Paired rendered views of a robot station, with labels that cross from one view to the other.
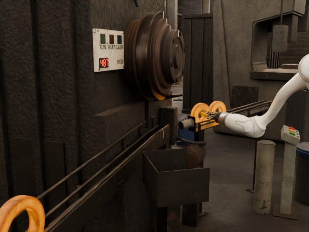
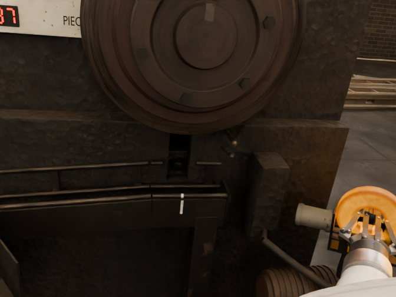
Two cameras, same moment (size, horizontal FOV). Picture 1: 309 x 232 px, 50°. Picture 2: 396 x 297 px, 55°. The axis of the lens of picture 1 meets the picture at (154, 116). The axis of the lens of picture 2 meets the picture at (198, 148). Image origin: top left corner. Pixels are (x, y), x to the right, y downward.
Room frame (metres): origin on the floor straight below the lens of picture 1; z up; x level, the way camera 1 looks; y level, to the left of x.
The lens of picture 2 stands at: (1.40, -0.74, 1.22)
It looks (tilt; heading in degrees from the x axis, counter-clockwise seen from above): 25 degrees down; 57
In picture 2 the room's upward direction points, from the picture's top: 6 degrees clockwise
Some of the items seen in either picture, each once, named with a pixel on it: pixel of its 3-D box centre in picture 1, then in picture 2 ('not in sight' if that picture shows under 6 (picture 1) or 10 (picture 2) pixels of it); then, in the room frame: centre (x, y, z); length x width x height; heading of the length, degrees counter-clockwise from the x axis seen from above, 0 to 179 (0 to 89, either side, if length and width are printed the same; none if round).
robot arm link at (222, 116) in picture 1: (226, 119); (366, 273); (2.02, -0.45, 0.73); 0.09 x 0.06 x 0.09; 125
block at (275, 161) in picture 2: (168, 125); (262, 196); (2.06, -0.09, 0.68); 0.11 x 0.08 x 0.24; 69
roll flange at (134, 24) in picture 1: (143, 56); not in sight; (1.86, 0.06, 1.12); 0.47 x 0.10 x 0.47; 159
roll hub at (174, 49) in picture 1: (174, 56); (204, 35); (1.80, -0.11, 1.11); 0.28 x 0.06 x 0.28; 159
